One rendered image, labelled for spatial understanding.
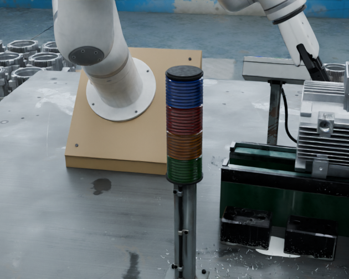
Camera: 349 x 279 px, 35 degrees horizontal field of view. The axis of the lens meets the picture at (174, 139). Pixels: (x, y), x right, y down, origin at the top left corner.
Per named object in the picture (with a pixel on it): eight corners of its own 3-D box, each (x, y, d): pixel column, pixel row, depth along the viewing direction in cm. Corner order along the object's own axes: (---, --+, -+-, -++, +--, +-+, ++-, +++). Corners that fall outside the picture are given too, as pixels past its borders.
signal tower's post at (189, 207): (209, 272, 106) (214, 65, 88) (200, 300, 99) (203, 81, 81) (170, 265, 108) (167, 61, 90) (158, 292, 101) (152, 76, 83)
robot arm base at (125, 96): (78, 115, 147) (55, 84, 130) (98, 53, 153) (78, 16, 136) (145, 127, 143) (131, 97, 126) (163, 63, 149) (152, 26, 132)
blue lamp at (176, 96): (206, 97, 90) (207, 71, 88) (198, 110, 84) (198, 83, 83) (171, 94, 91) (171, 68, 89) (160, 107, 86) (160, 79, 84)
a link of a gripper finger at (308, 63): (292, 32, 112) (301, 42, 116) (302, 64, 109) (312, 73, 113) (297, 29, 111) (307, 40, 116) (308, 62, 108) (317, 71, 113)
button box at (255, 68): (311, 86, 141) (313, 65, 141) (311, 81, 134) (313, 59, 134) (244, 80, 145) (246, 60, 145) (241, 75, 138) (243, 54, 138)
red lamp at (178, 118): (206, 122, 92) (206, 97, 90) (198, 137, 86) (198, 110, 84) (172, 119, 93) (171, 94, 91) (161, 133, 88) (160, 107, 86)
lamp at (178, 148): (205, 146, 94) (206, 122, 92) (198, 163, 88) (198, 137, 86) (172, 143, 95) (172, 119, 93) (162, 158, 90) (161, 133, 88)
